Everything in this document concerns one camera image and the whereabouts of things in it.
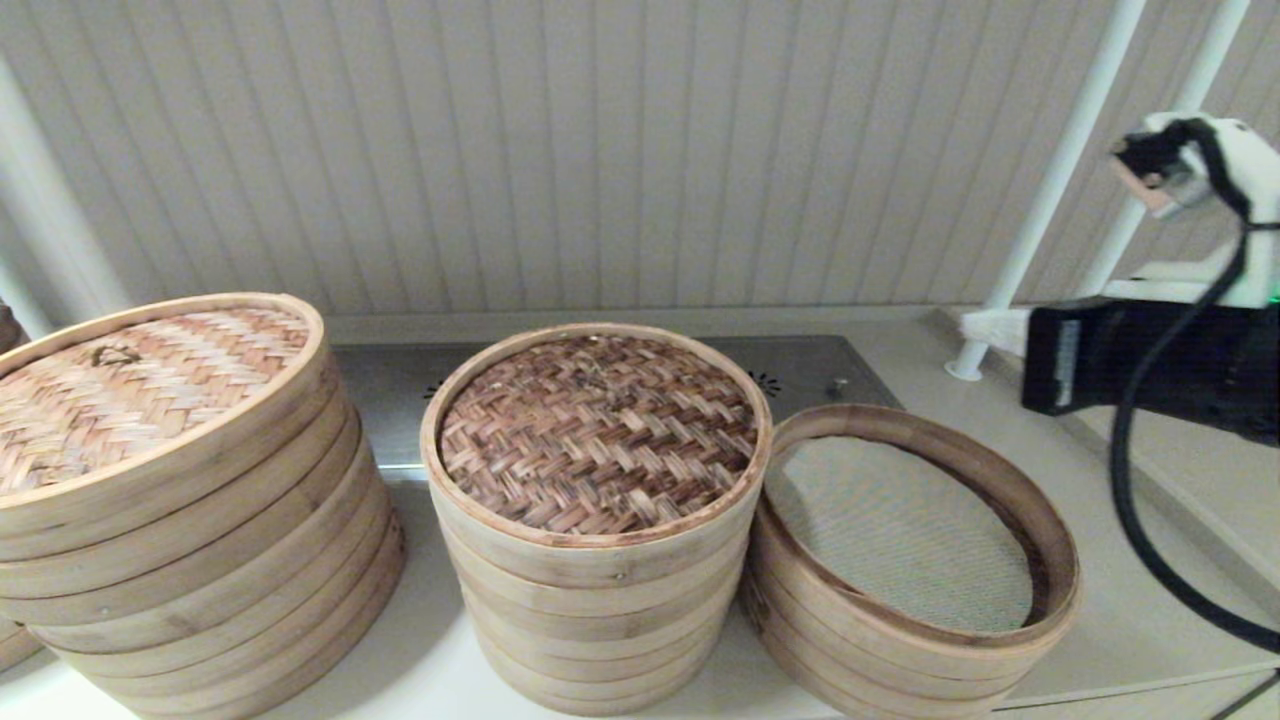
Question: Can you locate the thick white pipe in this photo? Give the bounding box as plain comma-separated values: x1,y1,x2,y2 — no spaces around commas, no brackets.
0,50,134,336

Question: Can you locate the dark woven bamboo lid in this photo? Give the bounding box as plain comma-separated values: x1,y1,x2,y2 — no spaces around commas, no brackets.
420,322,773,591

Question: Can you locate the white steamer liner cloth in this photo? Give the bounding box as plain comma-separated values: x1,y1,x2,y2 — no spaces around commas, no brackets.
765,435,1035,634

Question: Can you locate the light woven bamboo steamer lid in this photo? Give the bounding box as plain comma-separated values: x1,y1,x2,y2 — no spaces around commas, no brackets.
0,292,328,563

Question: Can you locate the long black cable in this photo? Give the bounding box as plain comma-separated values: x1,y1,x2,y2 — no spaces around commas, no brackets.
1110,118,1280,657

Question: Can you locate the stainless steel vent plate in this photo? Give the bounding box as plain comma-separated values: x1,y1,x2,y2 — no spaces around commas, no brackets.
333,335,901,483

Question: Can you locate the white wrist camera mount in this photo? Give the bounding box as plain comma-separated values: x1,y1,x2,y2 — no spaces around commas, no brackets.
1100,110,1280,310

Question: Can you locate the large bamboo steamer stack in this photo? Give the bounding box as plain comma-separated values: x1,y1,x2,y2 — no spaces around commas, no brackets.
0,400,408,720

